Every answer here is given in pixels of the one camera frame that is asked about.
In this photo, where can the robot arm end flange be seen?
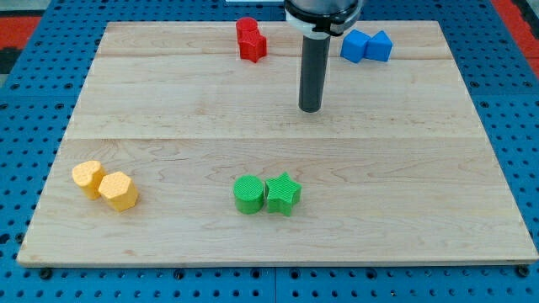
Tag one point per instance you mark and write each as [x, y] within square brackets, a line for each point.
[318, 19]

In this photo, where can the green cylinder block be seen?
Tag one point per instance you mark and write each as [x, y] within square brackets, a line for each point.
[248, 191]

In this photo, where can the green star block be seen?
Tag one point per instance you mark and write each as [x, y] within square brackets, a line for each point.
[282, 194]

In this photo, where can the wooden board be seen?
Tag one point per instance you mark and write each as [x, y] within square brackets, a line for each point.
[395, 168]

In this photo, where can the red star block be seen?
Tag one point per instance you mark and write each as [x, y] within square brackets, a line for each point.
[252, 45]

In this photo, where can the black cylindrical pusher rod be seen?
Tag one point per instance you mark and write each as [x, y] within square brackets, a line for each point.
[313, 72]

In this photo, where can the red cylinder block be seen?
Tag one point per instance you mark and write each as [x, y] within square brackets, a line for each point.
[246, 28]

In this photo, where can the blue cube block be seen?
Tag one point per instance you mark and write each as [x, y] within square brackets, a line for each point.
[354, 46]

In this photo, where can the blue triangular block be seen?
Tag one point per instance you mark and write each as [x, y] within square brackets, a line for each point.
[379, 47]

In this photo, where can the yellow hexagon block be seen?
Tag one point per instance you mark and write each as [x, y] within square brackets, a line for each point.
[118, 191]

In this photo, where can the yellow heart block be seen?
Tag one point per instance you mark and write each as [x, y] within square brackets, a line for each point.
[88, 176]

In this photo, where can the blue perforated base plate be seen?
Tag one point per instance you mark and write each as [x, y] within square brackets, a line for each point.
[494, 51]

